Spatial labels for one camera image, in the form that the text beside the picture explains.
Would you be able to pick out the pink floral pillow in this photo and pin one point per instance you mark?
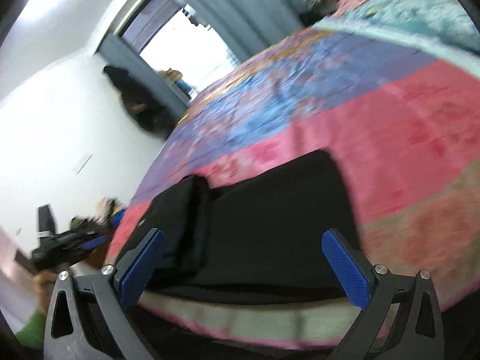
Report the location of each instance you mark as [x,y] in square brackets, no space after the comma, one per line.
[344,6]

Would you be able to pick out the green blue striped sheet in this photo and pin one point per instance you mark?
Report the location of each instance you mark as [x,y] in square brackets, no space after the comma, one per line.
[422,42]

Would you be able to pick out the blue curtain left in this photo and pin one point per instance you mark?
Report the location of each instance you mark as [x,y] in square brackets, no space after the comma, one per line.
[129,34]

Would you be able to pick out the teal floral pillow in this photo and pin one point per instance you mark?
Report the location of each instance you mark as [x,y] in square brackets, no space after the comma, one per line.
[445,20]

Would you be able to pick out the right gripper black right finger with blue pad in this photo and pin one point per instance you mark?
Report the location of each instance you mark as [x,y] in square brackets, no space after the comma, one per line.
[400,316]

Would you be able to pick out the blue curtain right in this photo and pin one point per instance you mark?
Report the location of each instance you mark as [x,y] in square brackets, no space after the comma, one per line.
[250,26]

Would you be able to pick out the colourful striped satin bedspread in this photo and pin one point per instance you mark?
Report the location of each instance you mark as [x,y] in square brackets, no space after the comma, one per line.
[402,126]

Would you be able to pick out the black coat hanging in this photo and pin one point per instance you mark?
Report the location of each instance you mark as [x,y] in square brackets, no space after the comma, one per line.
[148,113]

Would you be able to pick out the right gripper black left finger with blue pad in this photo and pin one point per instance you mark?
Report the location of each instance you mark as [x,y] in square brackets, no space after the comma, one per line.
[87,314]

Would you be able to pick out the clothes pile at left edge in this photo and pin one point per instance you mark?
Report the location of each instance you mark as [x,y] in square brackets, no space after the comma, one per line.
[109,213]

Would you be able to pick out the plush toy on windowsill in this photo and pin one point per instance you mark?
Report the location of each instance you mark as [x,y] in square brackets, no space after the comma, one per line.
[176,77]

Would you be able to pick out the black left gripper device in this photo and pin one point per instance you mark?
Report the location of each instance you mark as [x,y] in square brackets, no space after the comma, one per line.
[64,249]

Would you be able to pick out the black pants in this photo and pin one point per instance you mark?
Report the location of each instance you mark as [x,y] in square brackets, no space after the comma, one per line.
[256,242]

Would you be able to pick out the blue curtain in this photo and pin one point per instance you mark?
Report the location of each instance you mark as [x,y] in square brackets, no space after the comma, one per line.
[129,34]
[250,26]

